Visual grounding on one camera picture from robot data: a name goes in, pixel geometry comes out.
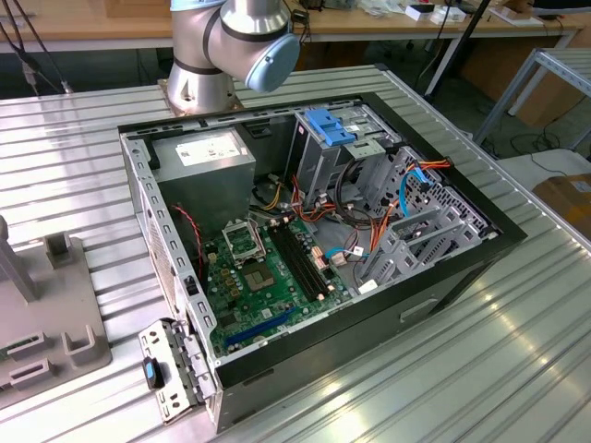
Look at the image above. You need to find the blue plastic drive latch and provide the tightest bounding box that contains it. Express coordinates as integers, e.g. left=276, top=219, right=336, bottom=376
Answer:
left=304, top=107, right=357, bottom=147

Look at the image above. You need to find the green motherboard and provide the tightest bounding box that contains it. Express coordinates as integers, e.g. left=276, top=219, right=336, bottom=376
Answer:
left=200, top=216, right=356, bottom=359

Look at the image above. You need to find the black open PC case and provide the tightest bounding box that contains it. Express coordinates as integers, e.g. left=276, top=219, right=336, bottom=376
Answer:
left=116, top=90, right=528, bottom=435

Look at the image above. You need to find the grey metal drive cage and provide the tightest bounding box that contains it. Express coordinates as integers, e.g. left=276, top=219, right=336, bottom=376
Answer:
left=285, top=102, right=403, bottom=204

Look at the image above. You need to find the grey metal disk bay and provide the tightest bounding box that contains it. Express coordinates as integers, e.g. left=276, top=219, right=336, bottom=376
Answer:
left=357, top=146, right=502, bottom=296

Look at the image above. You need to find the grey parts rack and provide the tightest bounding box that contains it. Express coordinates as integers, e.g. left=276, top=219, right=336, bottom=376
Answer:
left=0, top=214, right=114, bottom=407

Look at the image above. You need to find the brown labelled cardboard box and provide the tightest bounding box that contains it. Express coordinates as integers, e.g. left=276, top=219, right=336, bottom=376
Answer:
left=532, top=174, right=591, bottom=241

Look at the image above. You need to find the wooden desk white frame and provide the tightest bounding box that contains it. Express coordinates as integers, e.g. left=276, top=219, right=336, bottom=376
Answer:
left=0, top=0, right=584, bottom=54

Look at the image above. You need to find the metal socket cover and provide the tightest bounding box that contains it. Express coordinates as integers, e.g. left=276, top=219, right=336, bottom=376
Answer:
left=221, top=220, right=268, bottom=268

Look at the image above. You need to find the black RAM slot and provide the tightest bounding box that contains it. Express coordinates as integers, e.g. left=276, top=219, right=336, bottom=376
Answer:
left=269, top=224, right=320, bottom=304
left=279, top=220, right=334, bottom=299

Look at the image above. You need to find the large brown cardboard box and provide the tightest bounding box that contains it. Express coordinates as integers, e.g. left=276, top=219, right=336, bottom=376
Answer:
left=510, top=73, right=585, bottom=129

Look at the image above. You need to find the multicolour power wire bundle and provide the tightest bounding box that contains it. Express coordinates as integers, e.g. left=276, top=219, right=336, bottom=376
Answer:
left=251, top=173, right=341, bottom=234

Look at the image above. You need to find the black base cable bundle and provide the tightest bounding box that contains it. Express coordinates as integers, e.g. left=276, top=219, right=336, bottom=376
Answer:
left=0, top=0, right=73, bottom=96

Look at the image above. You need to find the orange power wire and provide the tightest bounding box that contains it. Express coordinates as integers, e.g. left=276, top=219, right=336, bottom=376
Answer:
left=368, top=158, right=456, bottom=259

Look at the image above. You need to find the black wire loop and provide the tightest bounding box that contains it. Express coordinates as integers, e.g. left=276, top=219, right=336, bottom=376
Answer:
left=332, top=156, right=375, bottom=228

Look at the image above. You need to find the black and blue latch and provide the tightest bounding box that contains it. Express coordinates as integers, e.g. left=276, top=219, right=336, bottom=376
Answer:
left=141, top=356, right=166, bottom=391

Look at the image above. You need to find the grey metal frame rack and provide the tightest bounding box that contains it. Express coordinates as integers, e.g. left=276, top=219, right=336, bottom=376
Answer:
left=474, top=47, right=591, bottom=149

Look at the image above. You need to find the blue expansion slot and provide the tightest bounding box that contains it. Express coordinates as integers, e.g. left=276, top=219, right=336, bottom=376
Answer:
left=224, top=307, right=297, bottom=347

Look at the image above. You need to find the white side table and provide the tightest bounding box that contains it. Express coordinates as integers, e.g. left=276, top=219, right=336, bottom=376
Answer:
left=498, top=148, right=591, bottom=186

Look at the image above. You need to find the black slanted pole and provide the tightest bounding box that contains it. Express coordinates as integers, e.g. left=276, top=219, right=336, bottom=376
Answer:
left=423, top=0, right=493, bottom=97

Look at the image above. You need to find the white box black lid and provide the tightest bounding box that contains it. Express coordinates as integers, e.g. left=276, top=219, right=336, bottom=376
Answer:
left=404, top=3, right=438, bottom=23

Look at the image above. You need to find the silver hinged slot bracket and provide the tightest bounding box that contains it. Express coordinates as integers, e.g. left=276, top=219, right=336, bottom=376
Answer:
left=138, top=317, right=219, bottom=425

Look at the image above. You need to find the red and black fan wire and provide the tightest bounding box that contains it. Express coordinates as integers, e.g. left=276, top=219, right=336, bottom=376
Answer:
left=169, top=205, right=205, bottom=283

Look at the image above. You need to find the blue data wire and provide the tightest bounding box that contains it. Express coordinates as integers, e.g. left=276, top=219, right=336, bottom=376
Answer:
left=399, top=166, right=434, bottom=218

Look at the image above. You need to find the grey power supply unit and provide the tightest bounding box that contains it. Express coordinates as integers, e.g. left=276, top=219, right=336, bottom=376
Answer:
left=150, top=127, right=258, bottom=241

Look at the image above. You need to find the small white box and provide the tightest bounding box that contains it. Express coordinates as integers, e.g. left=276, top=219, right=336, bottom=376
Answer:
left=431, top=6, right=465, bottom=25

